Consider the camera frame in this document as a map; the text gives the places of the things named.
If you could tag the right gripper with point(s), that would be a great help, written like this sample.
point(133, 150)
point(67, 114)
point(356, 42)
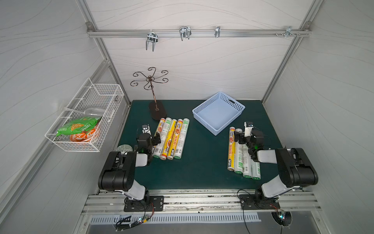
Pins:
point(242, 137)

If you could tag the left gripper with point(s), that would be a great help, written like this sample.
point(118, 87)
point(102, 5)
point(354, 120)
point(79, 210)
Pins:
point(152, 140)

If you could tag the white green wrap roll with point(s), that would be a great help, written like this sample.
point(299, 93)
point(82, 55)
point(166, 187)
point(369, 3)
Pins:
point(182, 139)
point(247, 168)
point(163, 134)
point(256, 170)
point(238, 162)

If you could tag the light blue plastic basket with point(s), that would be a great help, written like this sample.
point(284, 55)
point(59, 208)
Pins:
point(218, 112)

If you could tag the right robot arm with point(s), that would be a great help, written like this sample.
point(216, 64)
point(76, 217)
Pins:
point(295, 170)

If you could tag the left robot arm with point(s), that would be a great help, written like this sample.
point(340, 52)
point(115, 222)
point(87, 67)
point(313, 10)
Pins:
point(118, 173)

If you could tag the brown metal hook stand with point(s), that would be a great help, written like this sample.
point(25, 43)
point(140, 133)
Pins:
point(156, 107)

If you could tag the green table mat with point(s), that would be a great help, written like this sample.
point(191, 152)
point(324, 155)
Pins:
point(204, 159)

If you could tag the orange snack bag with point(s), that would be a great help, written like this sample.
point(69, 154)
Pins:
point(83, 137)

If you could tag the green snack bag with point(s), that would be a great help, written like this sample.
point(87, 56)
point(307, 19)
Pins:
point(78, 126)

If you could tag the double metal hook left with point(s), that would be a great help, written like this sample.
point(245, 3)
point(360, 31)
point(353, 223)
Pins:
point(152, 39)

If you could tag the double metal hook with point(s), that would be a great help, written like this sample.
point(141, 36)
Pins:
point(152, 39)
point(185, 32)

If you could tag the single metal hook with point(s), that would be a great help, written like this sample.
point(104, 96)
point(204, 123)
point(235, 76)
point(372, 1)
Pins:
point(217, 31)

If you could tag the double metal hook middle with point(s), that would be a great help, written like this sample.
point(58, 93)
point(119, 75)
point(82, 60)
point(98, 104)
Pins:
point(185, 32)

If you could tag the metal hook right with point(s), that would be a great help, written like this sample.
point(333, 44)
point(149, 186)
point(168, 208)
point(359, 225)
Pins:
point(288, 33)

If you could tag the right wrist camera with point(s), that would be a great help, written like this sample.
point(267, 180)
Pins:
point(248, 127)

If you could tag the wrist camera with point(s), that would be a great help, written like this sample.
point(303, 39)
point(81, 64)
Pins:
point(248, 127)
point(146, 129)

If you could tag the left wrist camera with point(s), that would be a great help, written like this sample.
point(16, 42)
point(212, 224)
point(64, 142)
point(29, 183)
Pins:
point(146, 129)

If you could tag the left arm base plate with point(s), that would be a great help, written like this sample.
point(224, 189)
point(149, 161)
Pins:
point(148, 204)

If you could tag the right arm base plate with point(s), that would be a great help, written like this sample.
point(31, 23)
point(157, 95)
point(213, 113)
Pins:
point(257, 202)

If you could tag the white wire wall basket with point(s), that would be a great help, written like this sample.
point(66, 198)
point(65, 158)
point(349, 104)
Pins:
point(92, 100)

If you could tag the white vented cable duct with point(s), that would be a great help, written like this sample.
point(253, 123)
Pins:
point(178, 218)

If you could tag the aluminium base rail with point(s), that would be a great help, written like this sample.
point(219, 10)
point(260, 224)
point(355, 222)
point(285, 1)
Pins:
point(198, 200)

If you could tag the aluminium top rail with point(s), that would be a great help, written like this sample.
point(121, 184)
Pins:
point(196, 33)

